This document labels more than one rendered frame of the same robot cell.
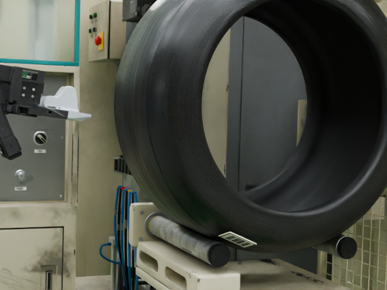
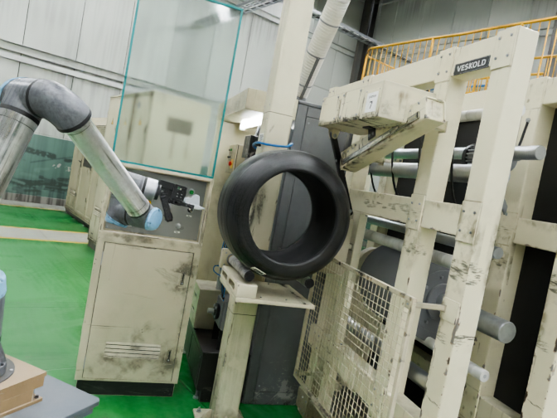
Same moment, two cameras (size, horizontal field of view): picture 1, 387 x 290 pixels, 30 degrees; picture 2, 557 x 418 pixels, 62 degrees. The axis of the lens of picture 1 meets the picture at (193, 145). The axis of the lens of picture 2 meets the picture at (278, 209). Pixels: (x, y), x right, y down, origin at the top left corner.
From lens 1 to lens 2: 71 cm
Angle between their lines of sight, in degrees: 4
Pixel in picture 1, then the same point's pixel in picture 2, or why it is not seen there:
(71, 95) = (196, 199)
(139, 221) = (224, 256)
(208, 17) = (258, 175)
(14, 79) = (173, 189)
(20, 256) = (171, 264)
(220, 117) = (270, 214)
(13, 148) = (169, 217)
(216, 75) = (272, 195)
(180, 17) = (247, 173)
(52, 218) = (189, 248)
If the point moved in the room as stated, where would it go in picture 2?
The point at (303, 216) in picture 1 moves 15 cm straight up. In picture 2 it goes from (288, 265) to (295, 231)
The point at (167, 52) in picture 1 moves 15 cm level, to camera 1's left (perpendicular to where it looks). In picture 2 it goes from (239, 187) to (204, 181)
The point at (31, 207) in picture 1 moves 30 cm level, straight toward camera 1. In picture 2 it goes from (180, 241) to (176, 250)
